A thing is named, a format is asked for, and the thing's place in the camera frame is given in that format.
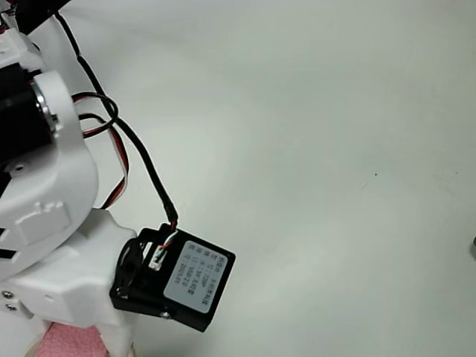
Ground pink foam cube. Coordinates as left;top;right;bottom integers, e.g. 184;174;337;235
39;321;112;357

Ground white paper cup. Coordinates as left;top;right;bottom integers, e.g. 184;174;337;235
22;330;137;357

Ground black camera box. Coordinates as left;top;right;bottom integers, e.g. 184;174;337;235
109;222;237;334

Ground red white black servo wire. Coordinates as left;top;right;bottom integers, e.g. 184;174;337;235
70;92;131;211

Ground black camera cable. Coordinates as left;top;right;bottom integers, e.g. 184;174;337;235
54;12;180;228

